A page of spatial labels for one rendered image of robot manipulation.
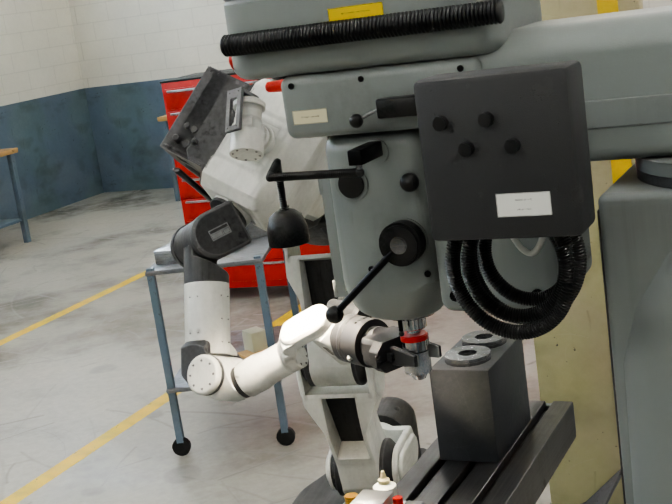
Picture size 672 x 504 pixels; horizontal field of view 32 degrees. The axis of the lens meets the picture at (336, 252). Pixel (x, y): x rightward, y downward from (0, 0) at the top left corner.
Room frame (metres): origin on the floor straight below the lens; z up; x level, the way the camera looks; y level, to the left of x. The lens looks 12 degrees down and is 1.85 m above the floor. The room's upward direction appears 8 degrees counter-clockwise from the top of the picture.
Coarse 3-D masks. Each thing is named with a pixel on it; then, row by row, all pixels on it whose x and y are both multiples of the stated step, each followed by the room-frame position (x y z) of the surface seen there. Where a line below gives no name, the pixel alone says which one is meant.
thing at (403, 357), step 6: (390, 348) 1.90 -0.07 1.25; (396, 348) 1.89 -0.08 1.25; (390, 354) 1.89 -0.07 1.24; (396, 354) 1.89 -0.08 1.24; (402, 354) 1.88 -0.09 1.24; (408, 354) 1.87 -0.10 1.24; (414, 354) 1.86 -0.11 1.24; (390, 360) 1.89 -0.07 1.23; (396, 360) 1.89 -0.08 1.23; (402, 360) 1.88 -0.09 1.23; (408, 360) 1.87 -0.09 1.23; (414, 360) 1.86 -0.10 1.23; (408, 366) 1.87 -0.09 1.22; (414, 366) 1.86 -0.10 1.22
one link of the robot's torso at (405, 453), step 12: (384, 432) 2.84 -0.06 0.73; (396, 432) 2.83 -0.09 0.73; (408, 432) 2.82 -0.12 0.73; (396, 444) 2.73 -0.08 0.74; (408, 444) 2.77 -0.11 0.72; (396, 456) 2.69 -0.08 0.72; (408, 456) 2.75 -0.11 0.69; (396, 468) 2.67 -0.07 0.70; (408, 468) 2.74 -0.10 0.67; (396, 480) 2.67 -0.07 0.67
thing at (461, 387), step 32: (448, 352) 2.16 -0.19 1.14; (480, 352) 2.13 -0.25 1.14; (512, 352) 2.19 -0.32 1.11; (448, 384) 2.09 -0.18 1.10; (480, 384) 2.06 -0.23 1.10; (512, 384) 2.17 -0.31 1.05; (448, 416) 2.10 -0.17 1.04; (480, 416) 2.07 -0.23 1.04; (512, 416) 2.15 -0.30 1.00; (448, 448) 2.10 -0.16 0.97; (480, 448) 2.07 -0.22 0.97
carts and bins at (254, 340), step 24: (264, 240) 5.06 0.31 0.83; (168, 264) 4.84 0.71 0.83; (240, 264) 4.71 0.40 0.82; (264, 288) 4.70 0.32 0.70; (288, 288) 5.46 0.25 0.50; (264, 312) 4.70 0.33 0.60; (240, 336) 5.41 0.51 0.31; (264, 336) 4.96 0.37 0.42; (168, 360) 4.75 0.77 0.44; (168, 384) 4.76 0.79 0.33; (288, 432) 4.70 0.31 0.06
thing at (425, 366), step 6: (402, 342) 1.89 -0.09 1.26; (420, 342) 1.88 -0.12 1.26; (426, 342) 1.89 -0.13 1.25; (402, 348) 1.89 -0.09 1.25; (408, 348) 1.88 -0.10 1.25; (414, 348) 1.88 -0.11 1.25; (420, 348) 1.88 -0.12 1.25; (426, 348) 1.88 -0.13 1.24; (420, 354) 1.88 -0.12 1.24; (426, 354) 1.88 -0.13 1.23; (420, 360) 1.88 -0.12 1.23; (426, 360) 1.88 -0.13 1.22; (420, 366) 1.88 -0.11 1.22; (426, 366) 1.88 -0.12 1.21; (408, 372) 1.88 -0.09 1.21; (414, 372) 1.88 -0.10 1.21; (420, 372) 1.88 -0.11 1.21; (426, 372) 1.88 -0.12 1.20
